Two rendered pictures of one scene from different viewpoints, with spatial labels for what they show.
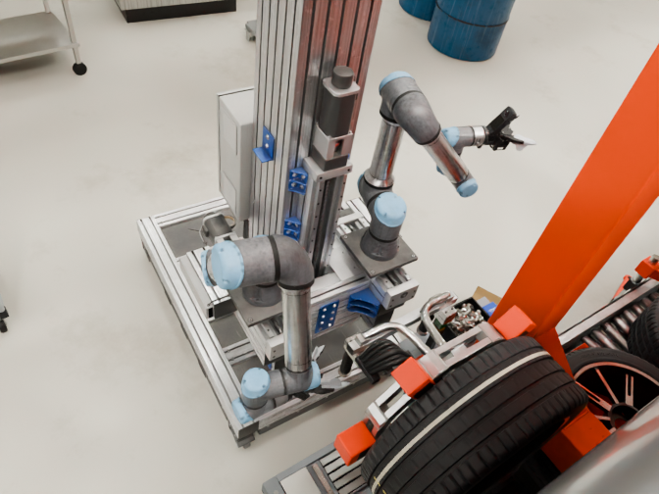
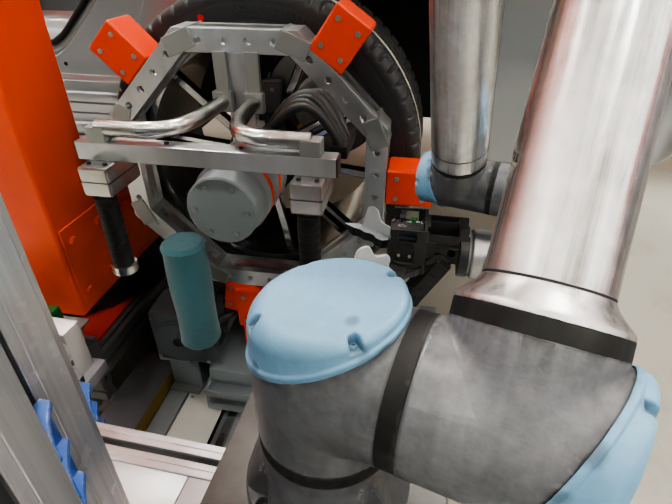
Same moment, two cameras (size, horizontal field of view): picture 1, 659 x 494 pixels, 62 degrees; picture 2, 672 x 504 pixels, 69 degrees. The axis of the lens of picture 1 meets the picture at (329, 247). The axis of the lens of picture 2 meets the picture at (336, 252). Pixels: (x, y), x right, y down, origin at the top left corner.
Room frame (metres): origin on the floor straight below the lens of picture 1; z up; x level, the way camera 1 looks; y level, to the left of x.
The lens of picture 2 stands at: (1.31, 0.41, 1.26)
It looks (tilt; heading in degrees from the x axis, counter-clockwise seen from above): 33 degrees down; 232
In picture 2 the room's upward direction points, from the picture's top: straight up
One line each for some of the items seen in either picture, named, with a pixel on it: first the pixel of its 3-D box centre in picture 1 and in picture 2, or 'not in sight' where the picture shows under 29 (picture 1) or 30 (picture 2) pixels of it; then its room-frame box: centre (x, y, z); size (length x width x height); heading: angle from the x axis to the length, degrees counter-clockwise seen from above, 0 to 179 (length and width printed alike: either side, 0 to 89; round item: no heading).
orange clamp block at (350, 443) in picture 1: (354, 442); (410, 181); (0.66, -0.18, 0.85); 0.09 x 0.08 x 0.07; 131
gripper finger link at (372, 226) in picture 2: (335, 382); (371, 222); (0.83, -0.10, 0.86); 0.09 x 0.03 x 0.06; 95
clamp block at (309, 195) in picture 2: (358, 350); (312, 186); (0.92, -0.15, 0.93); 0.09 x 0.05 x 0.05; 41
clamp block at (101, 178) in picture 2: (441, 308); (110, 170); (1.14, -0.41, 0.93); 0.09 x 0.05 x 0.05; 41
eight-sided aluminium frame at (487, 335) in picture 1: (435, 391); (253, 171); (0.87, -0.41, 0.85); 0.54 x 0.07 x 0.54; 131
